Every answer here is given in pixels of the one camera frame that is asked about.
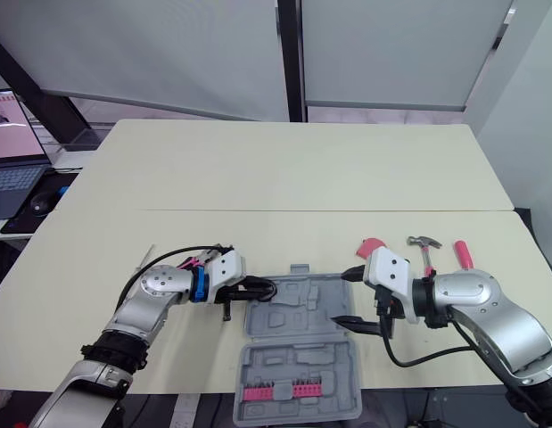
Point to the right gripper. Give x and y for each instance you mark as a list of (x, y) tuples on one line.
[(386, 312)]

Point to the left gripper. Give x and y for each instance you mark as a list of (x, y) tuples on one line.
[(231, 295)]

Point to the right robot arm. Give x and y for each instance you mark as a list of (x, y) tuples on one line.
[(494, 312)]

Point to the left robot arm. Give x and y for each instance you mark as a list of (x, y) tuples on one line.
[(137, 312)]

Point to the pink tape measure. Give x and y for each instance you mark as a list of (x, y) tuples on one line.
[(369, 247)]

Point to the grey tool case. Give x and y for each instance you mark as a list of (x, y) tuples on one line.
[(298, 339)]

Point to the pink bit holder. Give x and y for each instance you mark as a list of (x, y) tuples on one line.
[(257, 393), (307, 390)]

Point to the thin white stick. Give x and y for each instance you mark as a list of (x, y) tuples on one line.
[(145, 256)]

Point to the small blue object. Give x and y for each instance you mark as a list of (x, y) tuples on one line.
[(63, 191)]

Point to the black computer mouse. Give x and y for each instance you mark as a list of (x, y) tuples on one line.
[(39, 204)]

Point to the black mouse pad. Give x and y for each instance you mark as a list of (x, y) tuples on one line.
[(21, 223)]

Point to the grey laptop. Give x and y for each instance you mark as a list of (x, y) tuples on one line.
[(8, 178)]

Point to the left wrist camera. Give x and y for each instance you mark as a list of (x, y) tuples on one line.
[(226, 272)]

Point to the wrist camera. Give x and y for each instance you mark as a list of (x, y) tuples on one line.
[(226, 272), (391, 272)]

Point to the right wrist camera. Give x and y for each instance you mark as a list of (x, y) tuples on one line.
[(391, 272)]

